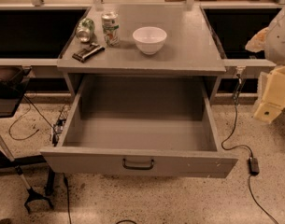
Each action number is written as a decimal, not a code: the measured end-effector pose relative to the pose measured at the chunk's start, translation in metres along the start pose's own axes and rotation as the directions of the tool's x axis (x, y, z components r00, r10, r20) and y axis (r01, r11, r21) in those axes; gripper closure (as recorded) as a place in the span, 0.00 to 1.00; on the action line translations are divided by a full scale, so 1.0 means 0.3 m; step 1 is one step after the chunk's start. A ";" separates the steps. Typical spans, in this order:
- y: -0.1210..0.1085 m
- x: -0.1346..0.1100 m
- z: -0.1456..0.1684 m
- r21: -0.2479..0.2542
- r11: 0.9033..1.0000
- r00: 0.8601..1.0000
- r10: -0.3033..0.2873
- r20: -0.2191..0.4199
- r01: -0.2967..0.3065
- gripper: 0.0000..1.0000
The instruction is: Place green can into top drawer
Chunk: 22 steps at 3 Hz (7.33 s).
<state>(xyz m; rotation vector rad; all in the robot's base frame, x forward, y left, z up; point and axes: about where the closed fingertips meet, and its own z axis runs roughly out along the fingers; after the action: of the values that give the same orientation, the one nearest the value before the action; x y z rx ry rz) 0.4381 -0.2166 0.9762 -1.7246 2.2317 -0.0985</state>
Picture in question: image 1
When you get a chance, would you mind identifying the black power adapter with cable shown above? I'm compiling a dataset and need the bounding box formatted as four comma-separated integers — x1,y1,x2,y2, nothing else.
221,74,279,224

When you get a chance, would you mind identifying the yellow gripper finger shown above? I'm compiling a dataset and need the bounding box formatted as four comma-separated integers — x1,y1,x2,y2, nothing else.
253,66,285,124
245,27,268,53

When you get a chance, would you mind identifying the open grey top drawer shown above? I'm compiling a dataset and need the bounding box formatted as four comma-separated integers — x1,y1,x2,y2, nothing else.
41,75,237,178

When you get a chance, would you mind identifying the white ceramic bowl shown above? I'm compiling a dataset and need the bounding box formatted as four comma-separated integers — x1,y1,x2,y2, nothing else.
133,26,167,55

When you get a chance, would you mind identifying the dark tray on stand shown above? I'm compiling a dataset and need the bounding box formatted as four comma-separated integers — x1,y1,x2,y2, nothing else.
0,67,31,118

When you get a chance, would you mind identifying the green soda can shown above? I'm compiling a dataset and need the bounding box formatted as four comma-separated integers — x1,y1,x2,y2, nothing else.
76,18,94,43

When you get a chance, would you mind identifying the power strip on floor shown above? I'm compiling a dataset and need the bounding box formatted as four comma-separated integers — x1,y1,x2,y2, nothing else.
50,105,68,147

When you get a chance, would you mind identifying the black tripod stand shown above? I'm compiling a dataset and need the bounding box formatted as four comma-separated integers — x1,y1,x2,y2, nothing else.
0,134,53,213

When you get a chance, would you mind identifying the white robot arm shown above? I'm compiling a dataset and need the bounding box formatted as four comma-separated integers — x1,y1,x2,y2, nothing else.
245,6,285,124

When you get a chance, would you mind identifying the black drawer handle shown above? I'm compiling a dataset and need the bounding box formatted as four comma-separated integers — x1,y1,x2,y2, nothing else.
122,159,154,171

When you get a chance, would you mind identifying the white green upright can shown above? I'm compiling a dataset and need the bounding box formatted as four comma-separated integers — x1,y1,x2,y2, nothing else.
101,11,120,47

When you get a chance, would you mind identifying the black floor cable left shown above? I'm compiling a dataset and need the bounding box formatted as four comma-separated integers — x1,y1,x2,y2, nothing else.
7,95,56,142

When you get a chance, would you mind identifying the grey cabinet with top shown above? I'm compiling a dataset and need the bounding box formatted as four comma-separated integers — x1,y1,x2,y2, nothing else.
58,4,225,97

